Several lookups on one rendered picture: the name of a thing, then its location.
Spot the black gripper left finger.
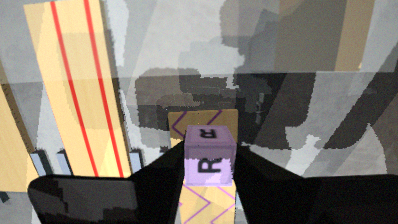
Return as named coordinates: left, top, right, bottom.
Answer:
left=27, top=140, right=185, bottom=224

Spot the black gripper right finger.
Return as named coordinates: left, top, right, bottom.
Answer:
left=233, top=143, right=398, bottom=224

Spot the purple cube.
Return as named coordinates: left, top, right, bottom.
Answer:
left=184, top=125, right=237, bottom=187

